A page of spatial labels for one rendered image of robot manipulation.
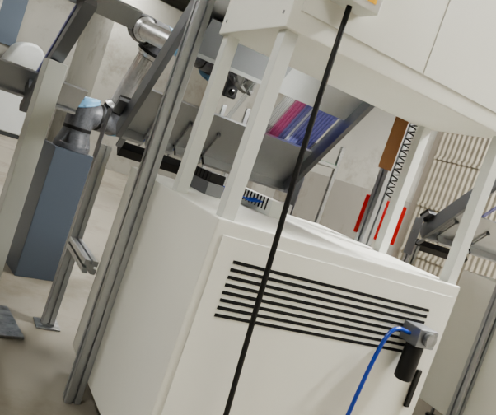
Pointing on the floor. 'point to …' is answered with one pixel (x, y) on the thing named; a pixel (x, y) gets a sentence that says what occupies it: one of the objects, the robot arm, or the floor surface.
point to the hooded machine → (11, 108)
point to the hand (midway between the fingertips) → (245, 93)
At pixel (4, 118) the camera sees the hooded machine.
